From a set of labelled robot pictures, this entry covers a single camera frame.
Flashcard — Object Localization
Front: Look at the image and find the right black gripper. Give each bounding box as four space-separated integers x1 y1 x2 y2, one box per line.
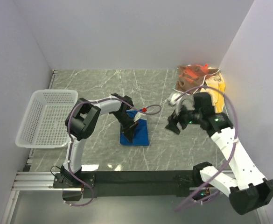
164 102 202 135

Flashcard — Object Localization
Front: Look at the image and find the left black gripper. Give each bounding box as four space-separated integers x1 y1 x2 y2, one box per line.
112 111 139 143

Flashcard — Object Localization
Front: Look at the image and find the blue towel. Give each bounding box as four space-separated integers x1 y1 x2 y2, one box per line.
119 110 149 146

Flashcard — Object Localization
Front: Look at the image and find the yellow cream towel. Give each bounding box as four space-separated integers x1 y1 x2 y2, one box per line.
199 67 225 113

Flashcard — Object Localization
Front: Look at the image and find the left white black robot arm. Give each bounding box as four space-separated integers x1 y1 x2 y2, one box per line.
60 93 138 188

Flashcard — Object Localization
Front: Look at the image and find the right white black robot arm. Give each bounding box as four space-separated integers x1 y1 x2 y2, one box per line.
165 92 273 215

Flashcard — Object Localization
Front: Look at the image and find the brown orange towel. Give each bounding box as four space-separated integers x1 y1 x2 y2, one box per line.
174 64 209 92

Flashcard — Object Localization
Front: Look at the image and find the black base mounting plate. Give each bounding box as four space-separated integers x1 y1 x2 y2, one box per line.
53 170 199 201

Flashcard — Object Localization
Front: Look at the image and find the white perforated plastic basket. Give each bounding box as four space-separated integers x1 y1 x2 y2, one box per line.
15 89 78 149

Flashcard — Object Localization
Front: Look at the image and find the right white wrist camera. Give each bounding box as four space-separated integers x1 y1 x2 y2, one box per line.
167 92 182 107

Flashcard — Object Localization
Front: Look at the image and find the aluminium rail frame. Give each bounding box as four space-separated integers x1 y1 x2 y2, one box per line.
11 69 260 224

